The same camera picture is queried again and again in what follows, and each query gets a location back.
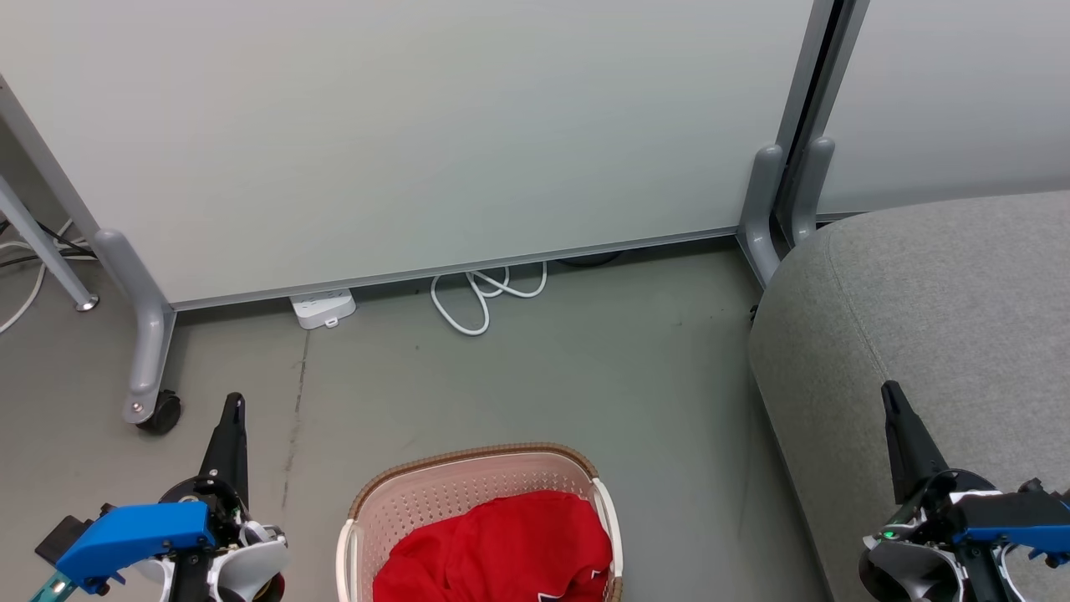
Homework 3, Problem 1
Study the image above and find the white laundry basket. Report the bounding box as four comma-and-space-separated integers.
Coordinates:
336, 442, 626, 602

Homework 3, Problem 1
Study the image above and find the thin black cable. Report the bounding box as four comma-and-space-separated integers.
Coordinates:
0, 217, 94, 270

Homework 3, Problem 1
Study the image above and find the red garment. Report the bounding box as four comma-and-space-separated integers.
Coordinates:
372, 490, 616, 602

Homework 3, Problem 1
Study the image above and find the grey partition foot with caster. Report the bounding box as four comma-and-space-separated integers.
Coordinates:
92, 229, 177, 426

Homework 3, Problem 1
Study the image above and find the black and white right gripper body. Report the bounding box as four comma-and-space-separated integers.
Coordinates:
859, 470, 1027, 602

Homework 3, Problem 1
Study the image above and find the white coiled cable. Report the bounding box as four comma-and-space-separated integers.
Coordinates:
430, 261, 549, 338

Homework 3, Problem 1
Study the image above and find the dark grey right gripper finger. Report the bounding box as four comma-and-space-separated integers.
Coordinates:
883, 380, 950, 505

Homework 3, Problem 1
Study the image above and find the narrow pale partition panel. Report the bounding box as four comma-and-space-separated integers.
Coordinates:
815, 0, 1070, 222

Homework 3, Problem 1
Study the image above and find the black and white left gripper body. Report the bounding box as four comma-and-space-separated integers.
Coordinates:
132, 475, 290, 602

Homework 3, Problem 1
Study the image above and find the thin white cable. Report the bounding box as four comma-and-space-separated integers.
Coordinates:
0, 221, 94, 336

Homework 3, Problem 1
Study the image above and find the grey metal table leg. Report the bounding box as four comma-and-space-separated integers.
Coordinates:
0, 176, 100, 313

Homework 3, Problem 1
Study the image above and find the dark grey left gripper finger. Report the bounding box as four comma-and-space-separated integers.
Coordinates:
199, 392, 250, 503

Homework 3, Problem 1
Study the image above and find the white power strip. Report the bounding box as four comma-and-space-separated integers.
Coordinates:
290, 288, 358, 331

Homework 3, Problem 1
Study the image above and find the wide pale partition panel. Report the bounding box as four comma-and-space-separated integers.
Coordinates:
0, 0, 838, 313

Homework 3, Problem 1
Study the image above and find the black caster wheel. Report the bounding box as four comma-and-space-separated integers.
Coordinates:
136, 390, 183, 436

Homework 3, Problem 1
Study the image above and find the grey fabric sofa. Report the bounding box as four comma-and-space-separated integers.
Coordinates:
747, 190, 1070, 602

